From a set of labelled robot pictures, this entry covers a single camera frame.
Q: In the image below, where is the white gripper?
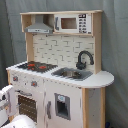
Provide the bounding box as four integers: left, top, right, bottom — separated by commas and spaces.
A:
0, 85, 17, 115

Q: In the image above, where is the white oven door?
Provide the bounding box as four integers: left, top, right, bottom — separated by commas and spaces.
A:
15, 89, 44, 128

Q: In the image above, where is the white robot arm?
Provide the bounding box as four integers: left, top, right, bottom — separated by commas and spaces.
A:
0, 85, 36, 128

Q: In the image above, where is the wooden toy kitchen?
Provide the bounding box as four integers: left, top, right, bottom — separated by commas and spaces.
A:
7, 10, 114, 128

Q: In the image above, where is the grey right oven knob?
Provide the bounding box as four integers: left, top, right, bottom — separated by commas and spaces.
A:
31, 81, 37, 87

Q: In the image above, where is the black toy stovetop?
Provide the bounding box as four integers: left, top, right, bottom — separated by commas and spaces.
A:
19, 61, 56, 73

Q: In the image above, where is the grey ice dispenser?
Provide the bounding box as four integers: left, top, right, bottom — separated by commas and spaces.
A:
54, 93, 71, 120

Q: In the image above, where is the grey toy sink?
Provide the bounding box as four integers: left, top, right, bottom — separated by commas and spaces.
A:
52, 67, 92, 81

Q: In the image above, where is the grey range hood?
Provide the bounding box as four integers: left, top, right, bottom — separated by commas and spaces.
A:
25, 14, 54, 34

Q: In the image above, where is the black toy faucet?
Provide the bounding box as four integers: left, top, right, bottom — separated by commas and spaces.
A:
76, 50, 94, 70

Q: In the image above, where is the white toy microwave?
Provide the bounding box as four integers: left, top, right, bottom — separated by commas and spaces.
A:
55, 14, 92, 34

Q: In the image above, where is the grey fabric backdrop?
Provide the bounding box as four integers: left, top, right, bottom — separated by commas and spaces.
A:
0, 0, 128, 128

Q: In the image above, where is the grey fridge door handle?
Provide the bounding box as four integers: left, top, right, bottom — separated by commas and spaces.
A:
47, 101, 51, 119

